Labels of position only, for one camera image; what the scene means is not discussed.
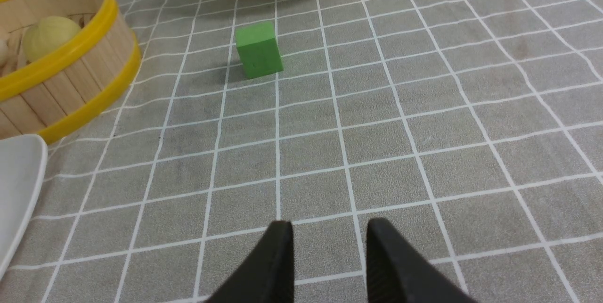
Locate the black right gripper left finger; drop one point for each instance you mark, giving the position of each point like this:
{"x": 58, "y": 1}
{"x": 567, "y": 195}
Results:
{"x": 267, "y": 273}

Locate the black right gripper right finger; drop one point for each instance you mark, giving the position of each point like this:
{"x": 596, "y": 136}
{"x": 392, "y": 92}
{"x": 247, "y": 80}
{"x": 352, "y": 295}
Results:
{"x": 397, "y": 273}

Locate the yellow-green steamed bun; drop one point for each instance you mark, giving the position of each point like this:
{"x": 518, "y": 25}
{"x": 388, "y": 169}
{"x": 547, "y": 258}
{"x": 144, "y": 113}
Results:
{"x": 48, "y": 35}

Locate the beige steamed bun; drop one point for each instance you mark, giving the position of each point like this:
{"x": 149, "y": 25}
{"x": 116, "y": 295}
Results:
{"x": 4, "y": 52}

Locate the white square plate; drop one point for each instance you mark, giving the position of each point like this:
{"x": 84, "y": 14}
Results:
{"x": 23, "y": 161}

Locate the grey checked tablecloth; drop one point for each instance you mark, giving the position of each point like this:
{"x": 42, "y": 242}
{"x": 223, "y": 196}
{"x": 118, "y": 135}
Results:
{"x": 474, "y": 126}

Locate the green cube block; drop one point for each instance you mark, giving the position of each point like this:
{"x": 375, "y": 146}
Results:
{"x": 258, "y": 50}

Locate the bamboo steamer basket yellow rim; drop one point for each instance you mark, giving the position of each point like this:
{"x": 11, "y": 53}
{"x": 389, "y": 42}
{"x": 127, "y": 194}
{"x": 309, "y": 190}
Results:
{"x": 67, "y": 88}

